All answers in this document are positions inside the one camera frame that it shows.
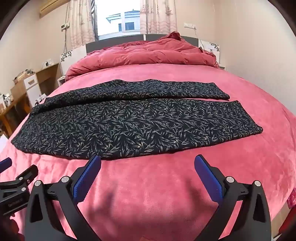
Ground window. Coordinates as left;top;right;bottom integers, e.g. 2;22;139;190
94;0;142;37

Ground wooden desk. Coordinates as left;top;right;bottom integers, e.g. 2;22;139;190
0;62;60;138

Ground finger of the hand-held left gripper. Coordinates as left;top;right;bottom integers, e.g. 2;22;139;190
0;157;13;174
0;164;39;197

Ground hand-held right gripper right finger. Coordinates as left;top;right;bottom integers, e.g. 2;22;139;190
194;155;272;241

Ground black leaf-print pants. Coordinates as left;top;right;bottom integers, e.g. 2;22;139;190
10;79;263;161

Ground red duvet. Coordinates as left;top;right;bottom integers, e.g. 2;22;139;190
65;32;220;82

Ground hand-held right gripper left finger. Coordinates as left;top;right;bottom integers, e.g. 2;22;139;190
24;154;102;241

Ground white drawer cabinet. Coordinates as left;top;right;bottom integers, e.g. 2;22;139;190
23;73;42;107

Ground pink plush bed blanket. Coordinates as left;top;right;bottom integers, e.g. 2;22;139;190
0;62;296;241

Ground pink patterned curtain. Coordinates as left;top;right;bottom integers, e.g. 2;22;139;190
140;0;177;36
66;0;97;50

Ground grey headboard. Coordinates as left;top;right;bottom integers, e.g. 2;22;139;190
85;34;199;55

